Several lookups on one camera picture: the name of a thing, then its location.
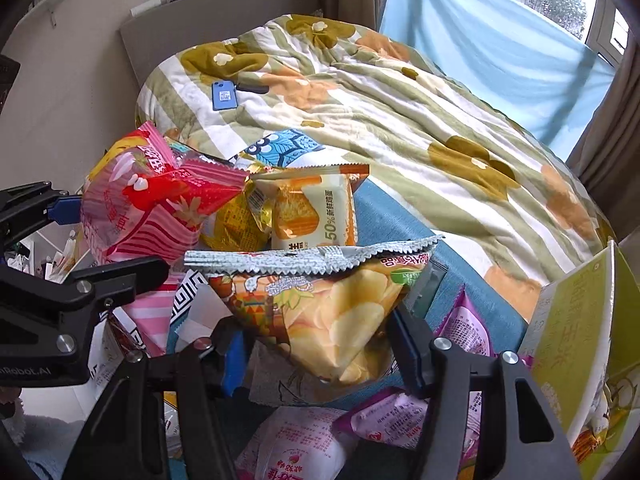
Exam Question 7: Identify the floral striped quilt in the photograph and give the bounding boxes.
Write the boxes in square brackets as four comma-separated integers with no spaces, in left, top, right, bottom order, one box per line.
[135,14,618,321]

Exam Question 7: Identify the green cardboard box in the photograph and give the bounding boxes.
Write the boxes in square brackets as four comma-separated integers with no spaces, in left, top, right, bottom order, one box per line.
[517,240,636,466]

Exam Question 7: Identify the pink striped snack packet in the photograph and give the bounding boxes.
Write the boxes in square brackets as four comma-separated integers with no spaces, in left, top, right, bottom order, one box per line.
[114,280,182,357]

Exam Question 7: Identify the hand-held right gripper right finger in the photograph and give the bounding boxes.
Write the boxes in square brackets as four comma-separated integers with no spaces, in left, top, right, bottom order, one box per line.
[387,305,583,480]

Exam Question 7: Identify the yellow potato chip bag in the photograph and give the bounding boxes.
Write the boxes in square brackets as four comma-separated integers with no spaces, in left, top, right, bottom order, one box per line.
[184,234,446,386]

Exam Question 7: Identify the blue phone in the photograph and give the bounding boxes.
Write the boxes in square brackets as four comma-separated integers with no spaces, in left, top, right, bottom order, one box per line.
[211,80,238,111]

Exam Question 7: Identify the light blue sheet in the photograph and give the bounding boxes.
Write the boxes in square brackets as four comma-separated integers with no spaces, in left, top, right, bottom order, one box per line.
[380,0,617,161]

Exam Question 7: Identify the white orange snack packet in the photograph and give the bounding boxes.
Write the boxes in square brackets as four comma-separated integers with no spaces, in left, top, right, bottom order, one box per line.
[250,162,371,251]

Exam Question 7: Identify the red pink snack bag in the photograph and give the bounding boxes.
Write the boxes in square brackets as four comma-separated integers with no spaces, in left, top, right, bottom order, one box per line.
[80,120,251,266]

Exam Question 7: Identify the purple snack packet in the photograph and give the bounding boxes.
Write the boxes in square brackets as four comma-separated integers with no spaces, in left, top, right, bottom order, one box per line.
[332,390,481,453]
[432,285,531,361]

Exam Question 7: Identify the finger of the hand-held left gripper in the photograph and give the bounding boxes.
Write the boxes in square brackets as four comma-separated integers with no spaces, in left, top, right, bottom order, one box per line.
[0,179,84,249]
[0,255,172,361]

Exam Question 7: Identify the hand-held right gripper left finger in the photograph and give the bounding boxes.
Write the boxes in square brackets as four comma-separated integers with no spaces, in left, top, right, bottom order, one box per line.
[60,330,251,480]

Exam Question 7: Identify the white pink snack packet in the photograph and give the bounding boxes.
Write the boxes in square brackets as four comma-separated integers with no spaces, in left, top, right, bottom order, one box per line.
[235,405,361,480]

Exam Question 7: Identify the gold snack packet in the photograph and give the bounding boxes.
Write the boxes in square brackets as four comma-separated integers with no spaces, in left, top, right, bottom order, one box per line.
[200,180,281,252]

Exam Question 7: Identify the grey headboard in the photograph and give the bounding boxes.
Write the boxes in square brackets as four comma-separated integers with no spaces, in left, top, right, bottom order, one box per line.
[119,0,326,106]

